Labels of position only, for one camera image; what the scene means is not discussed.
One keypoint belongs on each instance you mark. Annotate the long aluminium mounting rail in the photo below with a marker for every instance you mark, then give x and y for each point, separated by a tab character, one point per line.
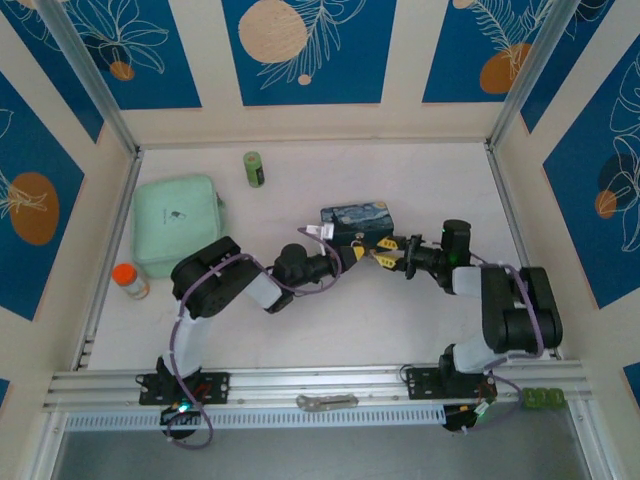
300	382

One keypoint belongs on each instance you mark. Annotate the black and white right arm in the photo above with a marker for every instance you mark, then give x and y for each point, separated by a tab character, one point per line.
530	310

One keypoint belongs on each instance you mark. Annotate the mint green zip pouch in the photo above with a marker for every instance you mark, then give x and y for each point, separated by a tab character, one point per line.
170	225

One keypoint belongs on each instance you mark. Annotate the starry night print tin box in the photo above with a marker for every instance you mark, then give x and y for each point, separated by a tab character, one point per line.
360	215

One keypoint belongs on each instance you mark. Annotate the green cylindrical canister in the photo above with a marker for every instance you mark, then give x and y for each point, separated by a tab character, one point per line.
253	170

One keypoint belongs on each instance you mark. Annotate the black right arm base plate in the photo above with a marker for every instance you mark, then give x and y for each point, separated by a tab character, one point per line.
425	385

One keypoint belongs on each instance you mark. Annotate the orange capped small bottle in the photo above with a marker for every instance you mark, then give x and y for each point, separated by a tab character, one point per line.
125	275

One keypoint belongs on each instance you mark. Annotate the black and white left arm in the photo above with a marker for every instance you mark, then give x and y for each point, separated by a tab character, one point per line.
210	280

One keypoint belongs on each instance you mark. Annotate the silver metal bracket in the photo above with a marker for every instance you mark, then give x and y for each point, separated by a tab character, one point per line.
327	402

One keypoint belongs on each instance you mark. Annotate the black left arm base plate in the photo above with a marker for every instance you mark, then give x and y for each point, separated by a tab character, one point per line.
220	387

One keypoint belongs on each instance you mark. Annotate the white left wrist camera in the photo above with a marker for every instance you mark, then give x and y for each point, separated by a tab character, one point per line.
322	231

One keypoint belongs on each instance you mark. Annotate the aluminium table side rail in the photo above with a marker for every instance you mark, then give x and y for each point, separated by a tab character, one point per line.
515	235
107	260

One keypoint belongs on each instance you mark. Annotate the aluminium frame post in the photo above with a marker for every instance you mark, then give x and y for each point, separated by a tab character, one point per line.
530	70
90	75

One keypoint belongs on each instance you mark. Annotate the green terminal block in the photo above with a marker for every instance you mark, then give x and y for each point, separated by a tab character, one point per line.
542	398

